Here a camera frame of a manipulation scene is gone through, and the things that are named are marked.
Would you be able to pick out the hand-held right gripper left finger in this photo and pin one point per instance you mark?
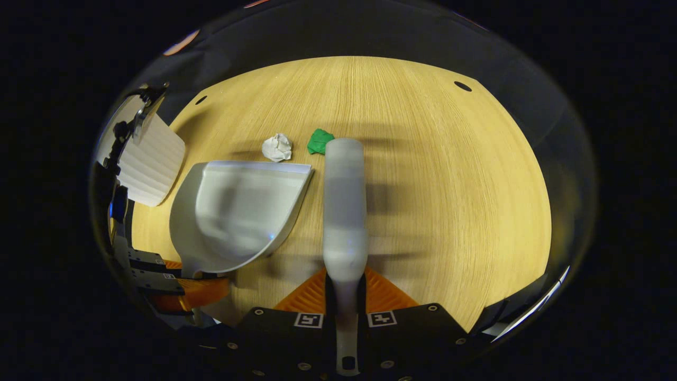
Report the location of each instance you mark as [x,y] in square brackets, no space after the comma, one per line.
[285,338]

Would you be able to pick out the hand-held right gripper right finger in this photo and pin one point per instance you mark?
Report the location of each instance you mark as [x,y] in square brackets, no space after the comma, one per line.
[418,338]

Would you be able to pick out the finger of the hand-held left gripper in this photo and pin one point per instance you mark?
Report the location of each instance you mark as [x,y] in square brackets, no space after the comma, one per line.
[145,257]
[158,283]

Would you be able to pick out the white ribbed garbage bin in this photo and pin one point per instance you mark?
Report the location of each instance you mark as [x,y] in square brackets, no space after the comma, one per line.
[153,164]

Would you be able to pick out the grey dustpan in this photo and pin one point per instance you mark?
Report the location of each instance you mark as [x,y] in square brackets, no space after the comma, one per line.
[238,211]

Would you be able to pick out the small white broom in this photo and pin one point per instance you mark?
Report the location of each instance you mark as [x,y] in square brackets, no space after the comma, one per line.
[345,211]

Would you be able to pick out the white paper ball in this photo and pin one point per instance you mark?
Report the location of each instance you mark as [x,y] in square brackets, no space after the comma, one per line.
[277,147]

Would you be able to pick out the green paper scrap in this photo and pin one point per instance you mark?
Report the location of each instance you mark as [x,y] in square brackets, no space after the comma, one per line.
[319,142]

